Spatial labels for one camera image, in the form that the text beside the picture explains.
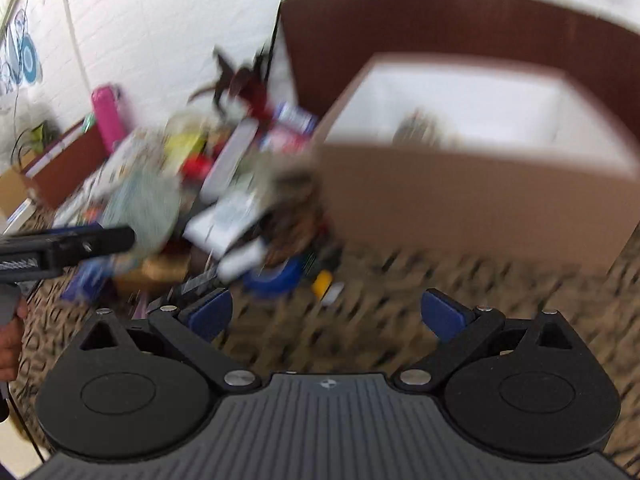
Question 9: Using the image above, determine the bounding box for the person's left hand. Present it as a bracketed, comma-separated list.
[0, 299, 29, 382]

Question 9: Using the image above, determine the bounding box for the brown cardboard box left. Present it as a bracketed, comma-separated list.
[1, 122, 108, 217]

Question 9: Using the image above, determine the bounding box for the blue tape roll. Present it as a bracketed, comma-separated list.
[243, 257, 303, 298]

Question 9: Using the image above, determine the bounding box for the green knitted cloth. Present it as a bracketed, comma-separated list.
[99, 169, 181, 258]

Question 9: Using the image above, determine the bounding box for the yellow black marker pen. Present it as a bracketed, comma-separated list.
[311, 270, 333, 301]

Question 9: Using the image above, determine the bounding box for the red round tin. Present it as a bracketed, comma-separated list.
[180, 155, 214, 182]

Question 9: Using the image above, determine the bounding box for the pink water bottle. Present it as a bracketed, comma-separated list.
[91, 84, 126, 153]

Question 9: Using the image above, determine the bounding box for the tan cardboard storage box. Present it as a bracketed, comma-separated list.
[314, 54, 639, 271]

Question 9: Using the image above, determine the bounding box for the yellow packet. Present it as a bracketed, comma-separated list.
[164, 130, 205, 159]

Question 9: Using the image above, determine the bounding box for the white plastic case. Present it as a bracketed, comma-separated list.
[200, 118, 259, 204]

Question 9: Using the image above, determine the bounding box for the blue white small carton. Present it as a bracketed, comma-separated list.
[273, 102, 318, 136]

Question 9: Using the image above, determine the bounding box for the dark brown wooden board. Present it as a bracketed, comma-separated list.
[279, 0, 639, 133]

